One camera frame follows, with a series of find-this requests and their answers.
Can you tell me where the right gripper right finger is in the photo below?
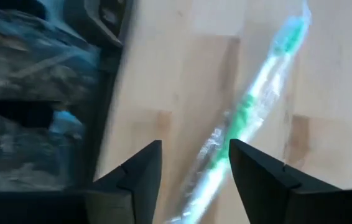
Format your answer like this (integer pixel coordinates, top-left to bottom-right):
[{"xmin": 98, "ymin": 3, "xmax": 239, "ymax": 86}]
[{"xmin": 228, "ymin": 138, "xmax": 352, "ymax": 224}]

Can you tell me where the green wrapped toothbrush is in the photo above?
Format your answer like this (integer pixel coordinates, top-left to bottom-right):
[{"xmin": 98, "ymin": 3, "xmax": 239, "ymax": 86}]
[{"xmin": 163, "ymin": 2, "xmax": 313, "ymax": 224}]

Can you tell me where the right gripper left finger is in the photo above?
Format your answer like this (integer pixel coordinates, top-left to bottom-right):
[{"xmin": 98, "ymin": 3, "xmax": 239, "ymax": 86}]
[{"xmin": 0, "ymin": 139, "xmax": 163, "ymax": 224}]

